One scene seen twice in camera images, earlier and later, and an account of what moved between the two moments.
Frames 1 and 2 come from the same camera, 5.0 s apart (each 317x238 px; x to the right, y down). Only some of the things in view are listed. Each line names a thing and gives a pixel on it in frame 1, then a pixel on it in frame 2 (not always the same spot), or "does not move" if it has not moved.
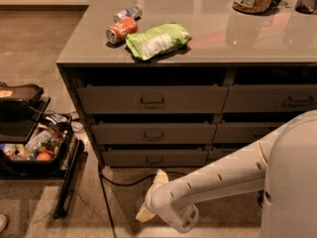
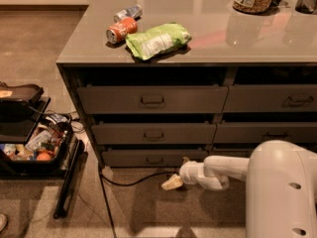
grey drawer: [271, 98] does not move
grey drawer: [155, 158] does not move
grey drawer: [243, 132] does not move
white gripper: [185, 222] to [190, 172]
